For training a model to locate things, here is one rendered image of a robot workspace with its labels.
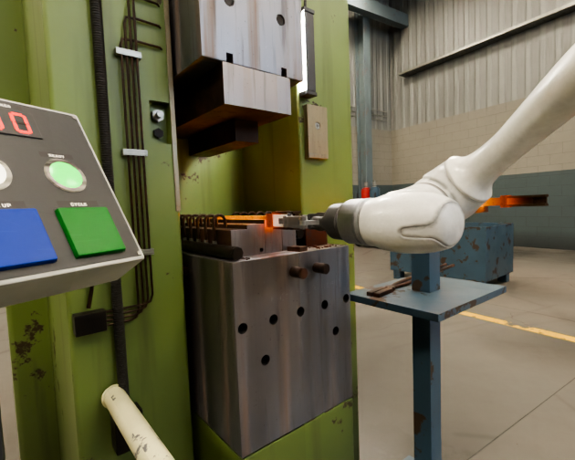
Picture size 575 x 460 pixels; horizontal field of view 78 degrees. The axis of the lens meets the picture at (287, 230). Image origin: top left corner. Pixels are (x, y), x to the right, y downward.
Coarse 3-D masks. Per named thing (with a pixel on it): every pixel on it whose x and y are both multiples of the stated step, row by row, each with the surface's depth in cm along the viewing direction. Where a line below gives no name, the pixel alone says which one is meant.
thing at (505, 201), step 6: (492, 198) 101; (498, 198) 100; (504, 198) 98; (510, 198) 98; (516, 198) 97; (522, 198) 96; (528, 198) 95; (534, 198) 94; (540, 198) 93; (546, 198) 92; (486, 204) 103; (492, 204) 101; (498, 204) 100; (504, 204) 98; (510, 204) 98; (516, 204) 97; (522, 204) 95; (528, 204) 94; (534, 204) 93; (540, 204) 92; (546, 204) 92
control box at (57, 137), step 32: (32, 128) 51; (64, 128) 56; (0, 160) 45; (32, 160) 49; (64, 160) 53; (96, 160) 58; (0, 192) 43; (32, 192) 46; (64, 192) 50; (96, 192) 55; (128, 224) 56; (64, 256) 45; (96, 256) 49; (128, 256) 53; (0, 288) 39; (32, 288) 43; (64, 288) 49
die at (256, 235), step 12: (216, 228) 92; (228, 228) 90; (240, 228) 88; (252, 228) 86; (264, 228) 88; (216, 240) 88; (228, 240) 84; (240, 240) 84; (252, 240) 86; (264, 240) 89; (276, 240) 91; (288, 240) 94; (252, 252) 86; (264, 252) 89
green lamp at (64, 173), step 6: (60, 162) 52; (54, 168) 50; (60, 168) 51; (66, 168) 52; (72, 168) 53; (54, 174) 50; (60, 174) 51; (66, 174) 51; (72, 174) 52; (78, 174) 53; (60, 180) 50; (66, 180) 51; (72, 180) 52; (78, 180) 53; (72, 186) 51
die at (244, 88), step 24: (216, 72) 82; (240, 72) 83; (264, 72) 87; (192, 96) 93; (216, 96) 83; (240, 96) 83; (264, 96) 87; (288, 96) 92; (192, 120) 95; (216, 120) 96; (264, 120) 98
